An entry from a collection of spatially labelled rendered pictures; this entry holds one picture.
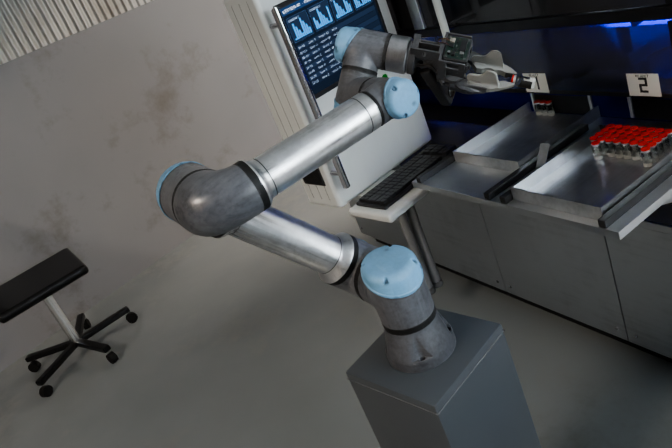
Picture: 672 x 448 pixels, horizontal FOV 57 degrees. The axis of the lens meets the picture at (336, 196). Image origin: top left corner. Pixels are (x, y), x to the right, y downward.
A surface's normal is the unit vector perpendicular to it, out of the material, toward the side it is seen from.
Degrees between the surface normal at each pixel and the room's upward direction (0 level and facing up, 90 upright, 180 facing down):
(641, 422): 0
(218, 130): 90
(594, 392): 0
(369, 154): 90
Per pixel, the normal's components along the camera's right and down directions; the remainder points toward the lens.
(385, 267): -0.29, -0.82
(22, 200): 0.67, 0.05
